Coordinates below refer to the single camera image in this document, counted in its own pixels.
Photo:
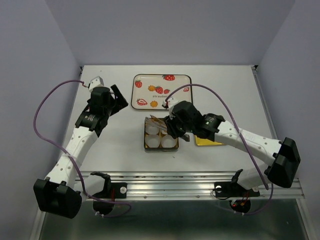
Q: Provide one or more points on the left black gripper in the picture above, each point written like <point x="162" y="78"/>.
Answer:
<point x="119" y="103"/>

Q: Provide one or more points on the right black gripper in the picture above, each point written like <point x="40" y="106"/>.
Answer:
<point x="170" y="124"/>

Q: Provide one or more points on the metal tongs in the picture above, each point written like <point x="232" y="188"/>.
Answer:
<point x="157" y="122"/>

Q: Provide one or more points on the gold tin lid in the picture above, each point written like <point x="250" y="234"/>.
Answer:
<point x="205" y="142"/>

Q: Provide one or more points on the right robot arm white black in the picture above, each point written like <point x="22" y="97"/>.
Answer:
<point x="275" y="161"/>

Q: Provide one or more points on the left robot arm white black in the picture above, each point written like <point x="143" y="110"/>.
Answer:
<point x="64" y="189"/>

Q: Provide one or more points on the paper cup back right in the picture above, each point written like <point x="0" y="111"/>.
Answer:
<point x="163" y="132"/>

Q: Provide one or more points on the paper cup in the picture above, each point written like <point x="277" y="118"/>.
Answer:
<point x="168" y="142"/>
<point x="163" y="132"/>
<point x="153" y="141"/>
<point x="151" y="130"/>

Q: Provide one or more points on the paper cup front right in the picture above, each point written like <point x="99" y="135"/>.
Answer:
<point x="168" y="142"/>

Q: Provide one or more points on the square cookie tin base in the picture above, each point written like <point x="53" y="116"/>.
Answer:
<point x="160" y="148"/>

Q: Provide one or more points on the paper cup front left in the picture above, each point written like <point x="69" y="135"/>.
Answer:
<point x="153" y="141"/>

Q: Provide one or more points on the paper cup back left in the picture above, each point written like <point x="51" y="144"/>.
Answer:
<point x="151" y="130"/>

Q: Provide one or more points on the strawberry pattern tray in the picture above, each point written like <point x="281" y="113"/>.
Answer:
<point x="164" y="84"/>

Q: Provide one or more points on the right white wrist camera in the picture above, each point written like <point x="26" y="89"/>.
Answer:
<point x="169" y="103"/>

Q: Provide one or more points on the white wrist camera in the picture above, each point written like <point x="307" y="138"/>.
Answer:
<point x="94" y="83"/>
<point x="169" y="103"/>

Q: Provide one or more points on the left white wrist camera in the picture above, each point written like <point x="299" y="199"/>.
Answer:
<point x="94" y="83"/>

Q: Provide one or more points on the aluminium mounting rail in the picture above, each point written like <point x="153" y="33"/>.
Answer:
<point x="170" y="186"/>

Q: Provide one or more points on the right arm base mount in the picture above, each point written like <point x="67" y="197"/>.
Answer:
<point x="239" y="198"/>

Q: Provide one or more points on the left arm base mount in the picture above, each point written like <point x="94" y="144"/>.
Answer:
<point x="117" y="191"/>

